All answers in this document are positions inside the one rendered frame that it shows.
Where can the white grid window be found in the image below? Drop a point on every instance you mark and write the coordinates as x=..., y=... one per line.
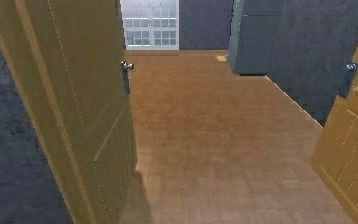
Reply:
x=151, y=25

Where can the silver round door knob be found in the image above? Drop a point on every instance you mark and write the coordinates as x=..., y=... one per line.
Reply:
x=127, y=66
x=351, y=66

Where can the yellow wooden room door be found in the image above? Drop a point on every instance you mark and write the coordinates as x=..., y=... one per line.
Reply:
x=348, y=150
x=77, y=100

